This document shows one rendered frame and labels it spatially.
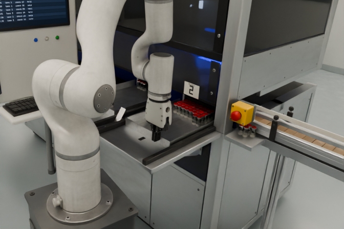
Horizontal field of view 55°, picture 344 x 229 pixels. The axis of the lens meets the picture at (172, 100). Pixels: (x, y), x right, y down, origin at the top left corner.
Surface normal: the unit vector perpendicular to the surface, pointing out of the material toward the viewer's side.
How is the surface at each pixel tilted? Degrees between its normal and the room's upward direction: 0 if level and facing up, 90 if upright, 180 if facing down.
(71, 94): 77
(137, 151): 0
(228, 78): 90
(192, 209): 90
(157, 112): 89
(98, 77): 59
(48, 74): 52
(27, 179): 0
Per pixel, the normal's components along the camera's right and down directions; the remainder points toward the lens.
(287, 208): 0.07, -0.92
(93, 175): 0.81, 0.28
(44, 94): -0.50, 0.47
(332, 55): -0.69, 0.24
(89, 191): 0.67, 0.33
